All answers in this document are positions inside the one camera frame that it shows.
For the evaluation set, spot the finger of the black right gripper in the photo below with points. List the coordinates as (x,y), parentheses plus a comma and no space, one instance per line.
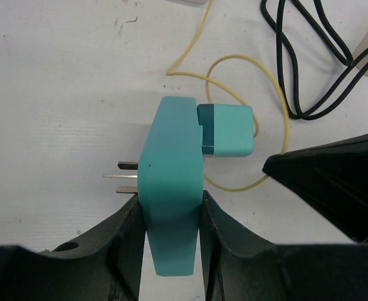
(332,179)

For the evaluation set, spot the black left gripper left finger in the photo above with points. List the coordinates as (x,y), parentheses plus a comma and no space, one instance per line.
(103,263)

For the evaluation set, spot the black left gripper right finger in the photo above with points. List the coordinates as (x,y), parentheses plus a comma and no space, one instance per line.
(237,264)

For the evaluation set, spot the teal triangular power socket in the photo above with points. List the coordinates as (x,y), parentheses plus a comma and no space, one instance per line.
(170,185)

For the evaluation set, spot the teal charger plug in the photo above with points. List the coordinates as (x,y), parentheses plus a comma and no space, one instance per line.
(227,130)

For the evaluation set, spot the white triangular power socket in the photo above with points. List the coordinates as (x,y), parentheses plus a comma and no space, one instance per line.
(196,1)

